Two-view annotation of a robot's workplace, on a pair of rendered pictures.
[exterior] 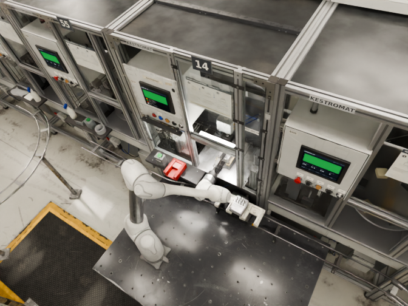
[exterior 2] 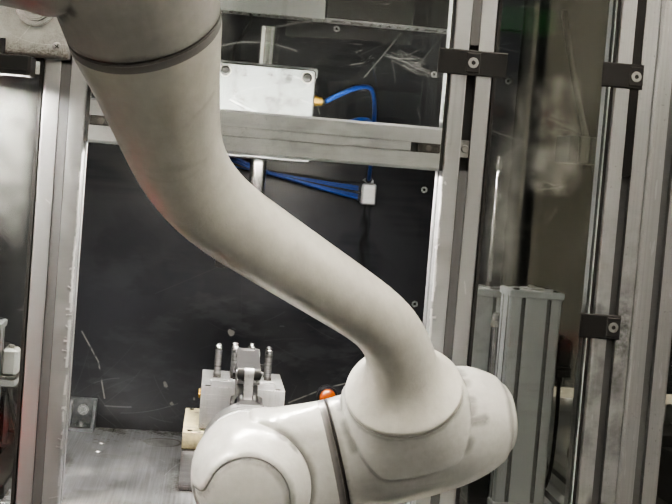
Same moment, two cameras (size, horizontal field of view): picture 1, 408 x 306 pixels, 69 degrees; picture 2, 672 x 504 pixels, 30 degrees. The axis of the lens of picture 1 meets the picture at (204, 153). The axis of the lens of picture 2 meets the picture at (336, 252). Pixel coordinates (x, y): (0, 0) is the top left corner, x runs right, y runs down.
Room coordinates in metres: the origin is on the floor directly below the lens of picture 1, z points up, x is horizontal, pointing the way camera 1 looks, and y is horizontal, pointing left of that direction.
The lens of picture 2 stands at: (0.31, 0.79, 1.27)
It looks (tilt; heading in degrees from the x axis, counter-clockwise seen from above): 3 degrees down; 315
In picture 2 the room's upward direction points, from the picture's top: 5 degrees clockwise
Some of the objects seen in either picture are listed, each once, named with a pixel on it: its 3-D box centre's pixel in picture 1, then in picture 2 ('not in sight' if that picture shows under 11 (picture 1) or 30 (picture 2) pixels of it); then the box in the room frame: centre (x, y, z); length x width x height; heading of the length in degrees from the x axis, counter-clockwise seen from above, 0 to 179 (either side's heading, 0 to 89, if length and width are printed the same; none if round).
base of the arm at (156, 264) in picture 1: (156, 254); not in sight; (0.81, 0.49, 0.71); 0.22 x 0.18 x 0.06; 51
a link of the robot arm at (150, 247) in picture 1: (149, 245); not in sight; (0.83, 0.51, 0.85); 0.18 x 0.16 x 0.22; 32
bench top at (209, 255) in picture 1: (209, 257); not in sight; (0.73, 0.09, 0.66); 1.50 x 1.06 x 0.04; 51
